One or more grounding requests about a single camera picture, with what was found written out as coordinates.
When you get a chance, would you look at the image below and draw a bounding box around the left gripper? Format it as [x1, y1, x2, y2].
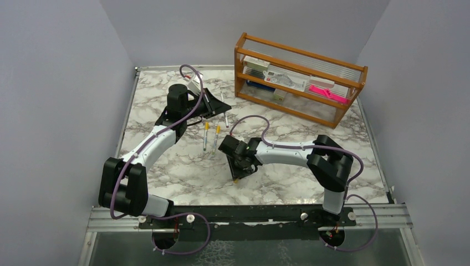
[182, 88, 231, 120]

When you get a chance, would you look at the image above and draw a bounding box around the grey pen purple end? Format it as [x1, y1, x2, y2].
[219, 91, 230, 129]

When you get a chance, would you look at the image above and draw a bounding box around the grey pen teal end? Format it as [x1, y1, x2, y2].
[211, 125, 221, 156]

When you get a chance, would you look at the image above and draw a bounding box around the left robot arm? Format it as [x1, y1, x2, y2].
[98, 84, 231, 228]

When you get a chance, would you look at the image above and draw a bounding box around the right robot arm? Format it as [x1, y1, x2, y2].
[218, 135, 354, 226]

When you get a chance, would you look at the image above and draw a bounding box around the blue flat box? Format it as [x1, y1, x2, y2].
[246, 80, 275, 93]

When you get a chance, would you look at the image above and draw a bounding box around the white green box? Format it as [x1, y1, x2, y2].
[243, 55, 270, 72]

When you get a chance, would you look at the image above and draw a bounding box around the small white box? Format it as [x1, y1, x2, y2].
[273, 89, 287, 102]

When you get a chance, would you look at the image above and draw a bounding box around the white printed card package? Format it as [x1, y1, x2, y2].
[263, 71, 306, 91]

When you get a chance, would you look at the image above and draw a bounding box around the orange wooden shelf rack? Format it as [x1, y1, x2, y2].
[234, 33, 369, 128]

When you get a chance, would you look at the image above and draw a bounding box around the pink plastic tool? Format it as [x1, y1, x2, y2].
[309, 85, 349, 104]

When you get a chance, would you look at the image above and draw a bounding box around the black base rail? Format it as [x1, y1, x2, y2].
[139, 204, 356, 242]

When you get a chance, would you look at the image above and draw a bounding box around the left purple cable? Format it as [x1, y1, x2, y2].
[109, 64, 212, 256]

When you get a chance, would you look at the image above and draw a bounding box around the purple cable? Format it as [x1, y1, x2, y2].
[229, 114, 379, 254]
[109, 64, 212, 256]

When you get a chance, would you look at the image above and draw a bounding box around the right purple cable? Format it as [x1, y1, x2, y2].
[229, 114, 379, 254]

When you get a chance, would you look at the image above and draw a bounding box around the aluminium frame rail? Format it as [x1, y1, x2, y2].
[86, 204, 414, 233]

